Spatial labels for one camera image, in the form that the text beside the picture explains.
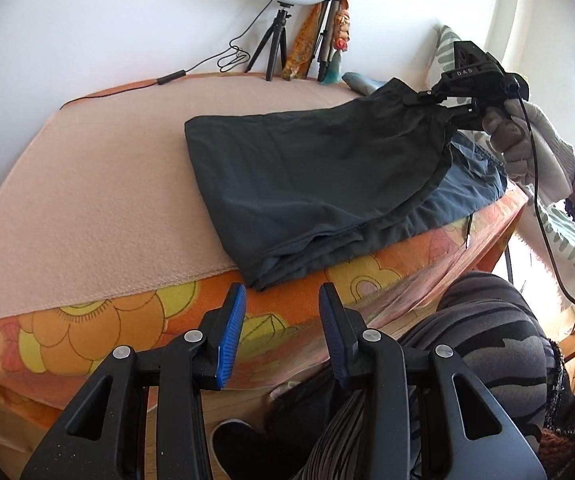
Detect person's right hand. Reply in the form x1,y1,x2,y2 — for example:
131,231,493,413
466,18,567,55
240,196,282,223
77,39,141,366
481,99,575,202

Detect orange patterned scarf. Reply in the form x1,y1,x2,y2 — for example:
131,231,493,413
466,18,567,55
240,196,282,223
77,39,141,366
281,2,321,82

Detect black ring light cable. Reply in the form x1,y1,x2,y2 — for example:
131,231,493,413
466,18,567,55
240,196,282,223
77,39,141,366
60,0,279,110

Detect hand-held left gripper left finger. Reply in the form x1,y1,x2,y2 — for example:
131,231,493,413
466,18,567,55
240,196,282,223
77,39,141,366
20,282,247,480

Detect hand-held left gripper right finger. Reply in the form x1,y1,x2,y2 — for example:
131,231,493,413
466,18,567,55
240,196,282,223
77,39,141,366
318,282,549,480

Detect person's leg in striped trousers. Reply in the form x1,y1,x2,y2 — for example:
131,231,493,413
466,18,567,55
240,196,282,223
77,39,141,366
307,272,564,480

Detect floral scarf with teal end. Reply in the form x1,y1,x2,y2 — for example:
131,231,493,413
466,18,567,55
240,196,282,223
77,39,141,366
317,0,356,87

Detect green striped cushion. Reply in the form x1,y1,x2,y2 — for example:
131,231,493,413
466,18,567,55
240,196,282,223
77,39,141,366
430,24,469,87
516,194,575,297

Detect orange floral bedcover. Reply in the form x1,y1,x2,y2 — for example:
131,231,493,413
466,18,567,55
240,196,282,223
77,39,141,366
0,71,529,412

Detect beige blanket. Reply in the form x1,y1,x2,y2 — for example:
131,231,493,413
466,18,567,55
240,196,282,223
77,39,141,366
0,76,364,322

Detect black tripod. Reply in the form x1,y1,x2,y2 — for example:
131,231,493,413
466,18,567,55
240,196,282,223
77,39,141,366
244,2,294,83

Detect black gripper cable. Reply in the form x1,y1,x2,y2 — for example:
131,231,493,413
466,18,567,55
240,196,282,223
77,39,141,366
517,77,575,322

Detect black pants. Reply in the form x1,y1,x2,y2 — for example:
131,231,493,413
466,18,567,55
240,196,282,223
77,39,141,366
184,77,509,292

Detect folded grey tripod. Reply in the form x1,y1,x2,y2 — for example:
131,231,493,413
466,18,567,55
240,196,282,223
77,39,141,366
316,0,343,82

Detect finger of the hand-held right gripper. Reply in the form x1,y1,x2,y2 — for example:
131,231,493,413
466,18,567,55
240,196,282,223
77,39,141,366
401,86,468,110
442,102,486,133

